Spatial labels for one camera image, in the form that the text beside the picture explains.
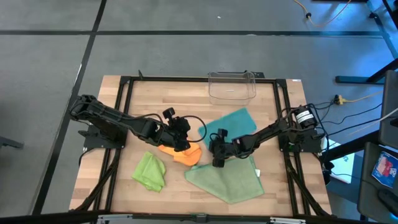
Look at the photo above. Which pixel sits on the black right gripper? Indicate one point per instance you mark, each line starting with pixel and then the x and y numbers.
pixel 222 147

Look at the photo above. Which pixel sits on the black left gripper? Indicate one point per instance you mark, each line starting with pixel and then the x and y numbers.
pixel 178 133

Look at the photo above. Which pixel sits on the teal microfiber towel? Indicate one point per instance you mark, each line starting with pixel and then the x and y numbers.
pixel 233 124

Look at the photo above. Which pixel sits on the orange microfiber towel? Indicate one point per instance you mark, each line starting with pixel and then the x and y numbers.
pixel 189 157

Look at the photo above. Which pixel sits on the pale green microfiber towel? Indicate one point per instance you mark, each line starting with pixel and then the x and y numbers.
pixel 227 183

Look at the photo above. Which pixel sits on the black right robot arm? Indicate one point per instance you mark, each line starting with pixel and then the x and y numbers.
pixel 267 135

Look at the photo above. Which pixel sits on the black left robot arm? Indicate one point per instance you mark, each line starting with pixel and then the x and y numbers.
pixel 118 119

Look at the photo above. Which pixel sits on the lime green microfiber towel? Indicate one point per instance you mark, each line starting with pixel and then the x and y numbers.
pixel 149 172

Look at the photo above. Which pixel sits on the clear plastic bin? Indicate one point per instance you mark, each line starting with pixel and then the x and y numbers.
pixel 231 90

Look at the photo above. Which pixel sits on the white paper sheet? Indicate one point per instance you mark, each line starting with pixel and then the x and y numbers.
pixel 343 165

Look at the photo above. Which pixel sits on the yellow power plug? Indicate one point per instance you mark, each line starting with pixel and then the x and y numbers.
pixel 339 99

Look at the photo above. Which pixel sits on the black metal desk leg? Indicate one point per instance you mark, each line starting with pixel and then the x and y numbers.
pixel 351 79

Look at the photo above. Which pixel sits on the blue red sticker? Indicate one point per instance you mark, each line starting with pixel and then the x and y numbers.
pixel 385 169

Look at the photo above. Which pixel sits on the black furniture foot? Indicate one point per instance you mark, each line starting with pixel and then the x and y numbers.
pixel 9 143

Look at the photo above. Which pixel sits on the dark grey cabinet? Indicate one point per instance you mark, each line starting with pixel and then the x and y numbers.
pixel 390 102

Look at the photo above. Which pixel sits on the black computer mouse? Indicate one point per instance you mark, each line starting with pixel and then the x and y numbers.
pixel 388 200

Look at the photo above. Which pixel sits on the black aluminium table frame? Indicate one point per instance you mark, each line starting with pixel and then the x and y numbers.
pixel 186 78

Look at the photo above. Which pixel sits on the black frame clip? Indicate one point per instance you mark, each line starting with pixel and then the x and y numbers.
pixel 140 74

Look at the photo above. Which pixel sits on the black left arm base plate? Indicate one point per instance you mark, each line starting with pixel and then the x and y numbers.
pixel 102 144

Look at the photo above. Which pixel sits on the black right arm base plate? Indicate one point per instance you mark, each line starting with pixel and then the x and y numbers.
pixel 312 148

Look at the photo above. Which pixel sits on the silver metal bracket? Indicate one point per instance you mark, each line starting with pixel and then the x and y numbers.
pixel 115 217
pixel 287 221

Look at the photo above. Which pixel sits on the black camera rig beam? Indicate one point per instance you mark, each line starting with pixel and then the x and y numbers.
pixel 46 217

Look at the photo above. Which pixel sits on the black metal desk frame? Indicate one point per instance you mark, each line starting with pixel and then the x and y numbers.
pixel 385 37

